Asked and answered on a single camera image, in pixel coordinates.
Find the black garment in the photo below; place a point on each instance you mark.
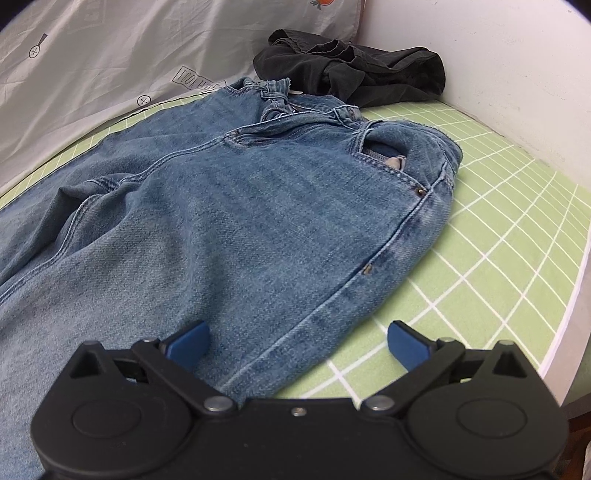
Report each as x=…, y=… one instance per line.
x=369, y=74

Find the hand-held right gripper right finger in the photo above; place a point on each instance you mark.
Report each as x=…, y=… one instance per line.
x=406, y=345

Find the blue denim jeans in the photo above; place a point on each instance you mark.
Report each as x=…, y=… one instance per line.
x=231, y=230

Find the grey carrot print sheet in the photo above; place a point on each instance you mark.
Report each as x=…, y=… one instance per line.
x=115, y=60

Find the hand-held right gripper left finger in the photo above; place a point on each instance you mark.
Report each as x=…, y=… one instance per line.
x=191, y=342

